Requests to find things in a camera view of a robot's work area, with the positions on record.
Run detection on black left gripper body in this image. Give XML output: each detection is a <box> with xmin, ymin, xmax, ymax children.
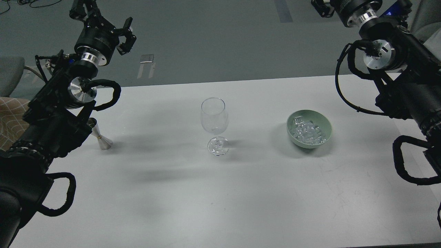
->
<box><xmin>74</xmin><ymin>23</ymin><xmax>119</xmax><ymax>66</ymax></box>

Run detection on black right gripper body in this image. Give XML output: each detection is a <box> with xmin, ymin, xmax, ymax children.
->
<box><xmin>336</xmin><ymin>0</ymin><xmax>383</xmax><ymax>27</ymax></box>

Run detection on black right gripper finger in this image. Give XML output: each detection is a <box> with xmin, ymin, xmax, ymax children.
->
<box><xmin>311</xmin><ymin>0</ymin><xmax>335</xmax><ymax>18</ymax></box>

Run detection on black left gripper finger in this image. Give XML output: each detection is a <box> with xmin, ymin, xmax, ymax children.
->
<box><xmin>115</xmin><ymin>17</ymin><xmax>137</xmax><ymax>55</ymax></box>
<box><xmin>69</xmin><ymin>0</ymin><xmax>104</xmax><ymax>29</ymax></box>

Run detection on steel cocktail jigger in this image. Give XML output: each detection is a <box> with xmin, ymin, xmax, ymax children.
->
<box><xmin>87</xmin><ymin>117</ymin><xmax>113</xmax><ymax>150</ymax></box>

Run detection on clear ice cubes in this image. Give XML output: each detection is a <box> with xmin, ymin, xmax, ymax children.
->
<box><xmin>290</xmin><ymin>115</ymin><xmax>328</xmax><ymax>145</ymax></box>

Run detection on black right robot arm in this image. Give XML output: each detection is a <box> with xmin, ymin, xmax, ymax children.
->
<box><xmin>311</xmin><ymin>0</ymin><xmax>441</xmax><ymax>185</ymax></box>

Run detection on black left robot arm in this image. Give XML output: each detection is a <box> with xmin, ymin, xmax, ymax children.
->
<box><xmin>0</xmin><ymin>0</ymin><xmax>137</xmax><ymax>248</ymax></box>

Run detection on clear wine glass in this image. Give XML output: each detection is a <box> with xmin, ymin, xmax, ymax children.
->
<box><xmin>201</xmin><ymin>97</ymin><xmax>229</xmax><ymax>156</ymax></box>

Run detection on silver floor plate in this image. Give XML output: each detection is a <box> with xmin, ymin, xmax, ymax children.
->
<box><xmin>139</xmin><ymin>54</ymin><xmax>154</xmax><ymax>63</ymax></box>

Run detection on white office chair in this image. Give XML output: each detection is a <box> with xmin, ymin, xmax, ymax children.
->
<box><xmin>410</xmin><ymin>0</ymin><xmax>441</xmax><ymax>43</ymax></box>

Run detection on beige checked cushion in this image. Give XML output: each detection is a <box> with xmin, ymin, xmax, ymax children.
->
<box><xmin>0</xmin><ymin>97</ymin><xmax>29</xmax><ymax>151</ymax></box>

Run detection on green bowl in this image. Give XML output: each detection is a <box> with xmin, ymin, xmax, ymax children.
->
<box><xmin>286</xmin><ymin>110</ymin><xmax>332</xmax><ymax>149</ymax></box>

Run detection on black floor cable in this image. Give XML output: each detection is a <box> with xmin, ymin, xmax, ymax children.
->
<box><xmin>0</xmin><ymin>0</ymin><xmax>62</xmax><ymax>15</ymax></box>

